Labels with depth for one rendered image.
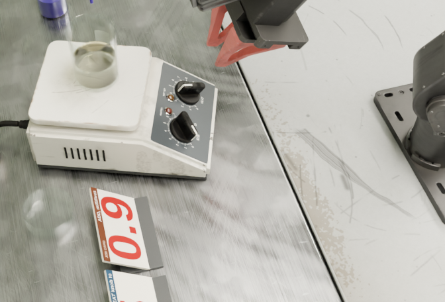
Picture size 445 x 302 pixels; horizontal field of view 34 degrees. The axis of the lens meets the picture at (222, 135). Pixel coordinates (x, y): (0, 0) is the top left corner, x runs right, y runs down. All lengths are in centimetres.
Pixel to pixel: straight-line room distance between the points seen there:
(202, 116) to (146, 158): 9
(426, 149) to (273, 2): 28
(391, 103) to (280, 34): 26
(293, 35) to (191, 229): 24
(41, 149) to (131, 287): 19
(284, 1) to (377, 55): 33
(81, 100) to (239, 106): 21
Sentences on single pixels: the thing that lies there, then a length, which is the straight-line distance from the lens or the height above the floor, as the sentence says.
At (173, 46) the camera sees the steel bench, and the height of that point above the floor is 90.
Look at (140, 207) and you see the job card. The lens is 82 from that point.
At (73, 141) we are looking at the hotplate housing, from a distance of 80.
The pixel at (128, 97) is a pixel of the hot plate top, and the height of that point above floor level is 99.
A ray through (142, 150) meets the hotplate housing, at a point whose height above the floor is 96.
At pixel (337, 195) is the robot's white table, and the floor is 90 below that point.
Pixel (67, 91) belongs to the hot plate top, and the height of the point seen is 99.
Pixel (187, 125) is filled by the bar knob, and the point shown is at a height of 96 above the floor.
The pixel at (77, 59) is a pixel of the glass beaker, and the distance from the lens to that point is 78.
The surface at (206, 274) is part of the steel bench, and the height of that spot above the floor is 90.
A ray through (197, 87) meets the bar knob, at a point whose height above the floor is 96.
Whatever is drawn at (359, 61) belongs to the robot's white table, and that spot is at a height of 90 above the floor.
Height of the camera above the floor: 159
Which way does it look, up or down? 52 degrees down
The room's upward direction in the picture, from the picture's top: 4 degrees clockwise
